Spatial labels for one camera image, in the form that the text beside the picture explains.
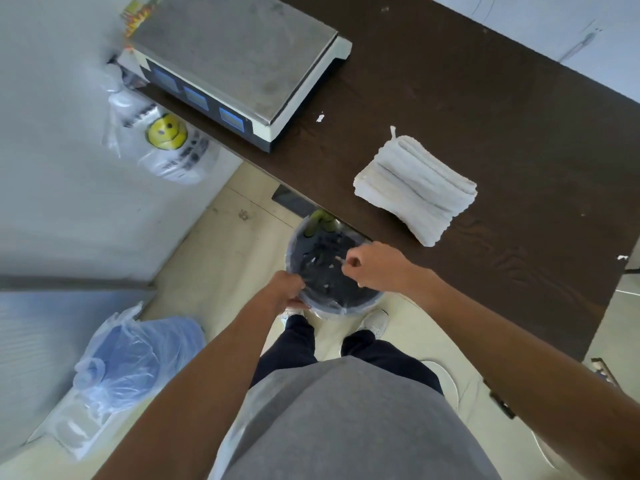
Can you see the scattered white scraps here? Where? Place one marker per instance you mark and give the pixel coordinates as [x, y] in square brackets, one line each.
[316, 260]

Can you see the round bin with black liner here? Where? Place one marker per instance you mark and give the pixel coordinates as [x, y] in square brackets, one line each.
[325, 282]

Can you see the green waste pieces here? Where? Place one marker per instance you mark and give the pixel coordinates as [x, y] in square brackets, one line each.
[320, 220]

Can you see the person's left fingers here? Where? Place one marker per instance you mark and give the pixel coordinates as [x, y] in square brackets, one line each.
[298, 304]

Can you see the person's right hand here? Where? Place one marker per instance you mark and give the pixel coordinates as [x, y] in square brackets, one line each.
[382, 267]

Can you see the colourful printed packet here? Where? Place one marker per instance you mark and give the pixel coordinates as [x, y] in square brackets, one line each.
[136, 15]

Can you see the white oval object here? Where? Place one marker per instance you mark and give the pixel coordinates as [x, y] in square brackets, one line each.
[446, 382]

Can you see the clear bag with yellow smiley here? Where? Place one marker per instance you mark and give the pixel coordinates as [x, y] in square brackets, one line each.
[167, 139]

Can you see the person's right forearm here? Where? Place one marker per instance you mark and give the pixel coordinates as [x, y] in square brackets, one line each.
[520, 364]

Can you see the person's white shoe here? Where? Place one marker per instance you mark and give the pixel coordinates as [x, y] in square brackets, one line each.
[375, 322]
[286, 313]

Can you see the grey metal cabinet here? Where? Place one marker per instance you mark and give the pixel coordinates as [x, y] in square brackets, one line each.
[45, 344]

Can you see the person's left hand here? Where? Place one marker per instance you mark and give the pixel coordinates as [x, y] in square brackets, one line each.
[284, 288]

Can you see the person's left forearm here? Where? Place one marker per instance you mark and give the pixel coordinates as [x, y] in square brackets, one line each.
[200, 384]

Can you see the blue plastic bag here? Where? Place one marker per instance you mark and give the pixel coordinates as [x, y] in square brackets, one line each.
[130, 354]

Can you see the folded white towel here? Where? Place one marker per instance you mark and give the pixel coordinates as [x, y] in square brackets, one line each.
[415, 187]

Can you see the dark trousers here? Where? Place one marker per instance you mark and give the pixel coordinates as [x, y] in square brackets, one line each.
[295, 347]

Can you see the grey shirt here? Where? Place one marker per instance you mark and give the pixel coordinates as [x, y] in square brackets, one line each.
[350, 424]

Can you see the person's white left shoe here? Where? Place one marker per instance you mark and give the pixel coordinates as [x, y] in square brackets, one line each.
[286, 313]

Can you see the clear plastic bag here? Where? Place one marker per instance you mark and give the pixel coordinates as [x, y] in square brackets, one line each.
[75, 427]

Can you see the black metal bracket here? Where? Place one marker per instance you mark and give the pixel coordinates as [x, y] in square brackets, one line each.
[500, 400]

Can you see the person's white right shoe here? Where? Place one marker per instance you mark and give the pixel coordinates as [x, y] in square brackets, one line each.
[375, 322]

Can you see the person's right fingers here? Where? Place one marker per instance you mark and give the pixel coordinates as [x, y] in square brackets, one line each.
[352, 262]

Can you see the steel top weighing scale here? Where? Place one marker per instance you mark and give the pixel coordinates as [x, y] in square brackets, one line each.
[235, 49]

